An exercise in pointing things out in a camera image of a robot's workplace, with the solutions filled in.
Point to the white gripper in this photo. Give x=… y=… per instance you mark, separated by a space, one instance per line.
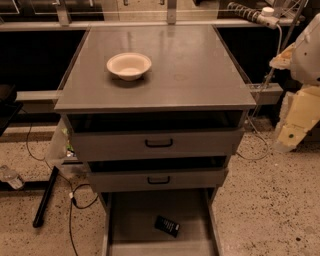
x=307 y=56

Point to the dark blue rxbar wrapper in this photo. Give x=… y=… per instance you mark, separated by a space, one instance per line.
x=168 y=226

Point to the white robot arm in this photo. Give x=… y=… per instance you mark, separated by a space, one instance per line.
x=302 y=59

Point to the grey top drawer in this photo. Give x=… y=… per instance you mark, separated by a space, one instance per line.
x=132 y=136

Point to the grey drawer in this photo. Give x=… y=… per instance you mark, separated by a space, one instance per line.
x=130 y=219
x=132 y=136
x=157 y=174

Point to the grey middle drawer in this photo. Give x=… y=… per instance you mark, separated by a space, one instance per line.
x=157 y=174

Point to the grey drawer cabinet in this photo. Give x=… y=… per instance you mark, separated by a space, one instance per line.
x=191 y=71

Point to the grey bottom drawer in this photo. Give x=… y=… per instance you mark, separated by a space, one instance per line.
x=130 y=219

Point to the black white handheld wand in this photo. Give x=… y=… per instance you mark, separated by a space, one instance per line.
x=264 y=17

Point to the white paper bowl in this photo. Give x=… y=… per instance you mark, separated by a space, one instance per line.
x=129 y=66

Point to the clear plastic bag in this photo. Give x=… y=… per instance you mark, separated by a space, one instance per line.
x=59 y=156

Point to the black metal floor bar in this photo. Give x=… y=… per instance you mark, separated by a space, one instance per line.
x=39 y=217

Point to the clear plastic water bottle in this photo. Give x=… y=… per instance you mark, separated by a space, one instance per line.
x=11 y=177

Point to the grey metal rail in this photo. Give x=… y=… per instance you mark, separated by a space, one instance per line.
x=263 y=96

